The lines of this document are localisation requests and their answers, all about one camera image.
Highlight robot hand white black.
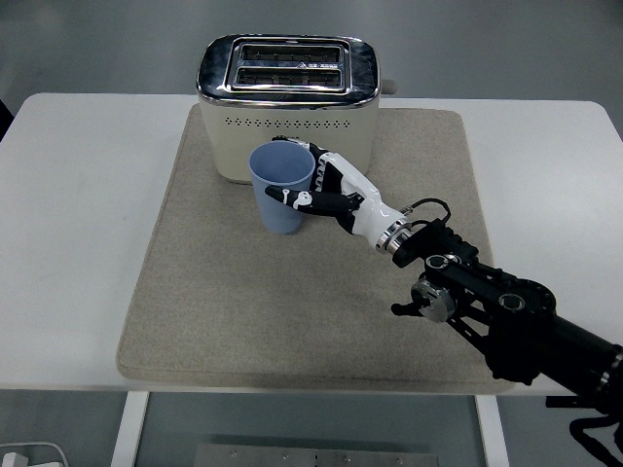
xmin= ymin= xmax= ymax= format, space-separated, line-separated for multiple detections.
xmin=264 ymin=138 xmax=406 ymax=247

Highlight blue plastic cup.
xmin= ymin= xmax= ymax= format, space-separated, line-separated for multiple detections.
xmin=248 ymin=140 xmax=316 ymax=235

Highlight cream and chrome toaster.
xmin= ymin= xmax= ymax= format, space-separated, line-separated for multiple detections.
xmin=195 ymin=33 xmax=398 ymax=189

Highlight beige fabric mat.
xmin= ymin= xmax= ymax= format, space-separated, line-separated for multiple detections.
xmin=115 ymin=104 xmax=520 ymax=395

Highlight grey metal plate with screws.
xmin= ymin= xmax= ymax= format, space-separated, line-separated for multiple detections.
xmin=194 ymin=443 xmax=442 ymax=467

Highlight white table leg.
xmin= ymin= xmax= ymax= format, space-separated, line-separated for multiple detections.
xmin=474 ymin=394 xmax=510 ymax=467
xmin=109 ymin=391 xmax=151 ymax=467

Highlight dark object beside table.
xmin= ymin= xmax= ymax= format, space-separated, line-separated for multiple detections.
xmin=0 ymin=99 xmax=15 ymax=142

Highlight white power strip with cable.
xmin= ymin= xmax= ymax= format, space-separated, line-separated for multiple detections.
xmin=0 ymin=441 xmax=69 ymax=467

